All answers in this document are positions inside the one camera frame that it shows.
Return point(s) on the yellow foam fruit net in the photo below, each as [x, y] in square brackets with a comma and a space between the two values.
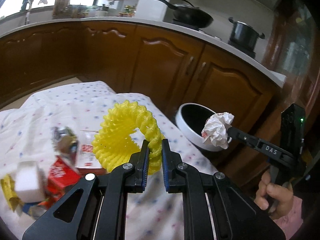
[113, 144]

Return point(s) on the red printed paper box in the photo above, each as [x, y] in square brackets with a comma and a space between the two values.
[61, 178]

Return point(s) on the black wok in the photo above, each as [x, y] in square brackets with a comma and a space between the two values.
[189, 14]

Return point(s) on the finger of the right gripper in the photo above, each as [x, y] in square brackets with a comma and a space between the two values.
[250, 140]

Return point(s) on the white tissue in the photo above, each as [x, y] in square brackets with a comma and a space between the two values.
[215, 130]

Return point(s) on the black cooking pot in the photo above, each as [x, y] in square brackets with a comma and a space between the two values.
[244, 35]

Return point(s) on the wooden knife block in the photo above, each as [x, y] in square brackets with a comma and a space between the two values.
[60, 7]

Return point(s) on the white foam block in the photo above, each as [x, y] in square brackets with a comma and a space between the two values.
[29, 182]

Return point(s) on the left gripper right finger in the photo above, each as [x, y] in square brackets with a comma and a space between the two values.
[213, 206]

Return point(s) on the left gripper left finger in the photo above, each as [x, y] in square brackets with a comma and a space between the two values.
[95, 207]

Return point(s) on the yellow snack wrapper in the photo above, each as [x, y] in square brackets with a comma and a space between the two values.
[8, 188]

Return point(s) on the white round trash bin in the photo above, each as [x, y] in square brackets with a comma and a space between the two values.
[190, 119]

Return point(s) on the brown wooden kitchen cabinets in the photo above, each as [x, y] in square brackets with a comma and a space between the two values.
[169, 67]

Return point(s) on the person's right hand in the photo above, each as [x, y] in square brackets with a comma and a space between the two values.
[284, 196]

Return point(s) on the floral white tablecloth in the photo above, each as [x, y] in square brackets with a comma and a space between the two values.
[26, 134]

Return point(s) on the orange snack wrapper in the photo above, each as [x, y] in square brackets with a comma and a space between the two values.
[37, 209]

